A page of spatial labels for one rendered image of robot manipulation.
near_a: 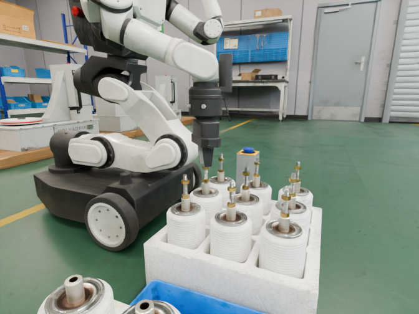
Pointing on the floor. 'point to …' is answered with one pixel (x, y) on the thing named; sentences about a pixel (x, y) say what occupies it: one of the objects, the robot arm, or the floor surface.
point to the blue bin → (189, 299)
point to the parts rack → (35, 78)
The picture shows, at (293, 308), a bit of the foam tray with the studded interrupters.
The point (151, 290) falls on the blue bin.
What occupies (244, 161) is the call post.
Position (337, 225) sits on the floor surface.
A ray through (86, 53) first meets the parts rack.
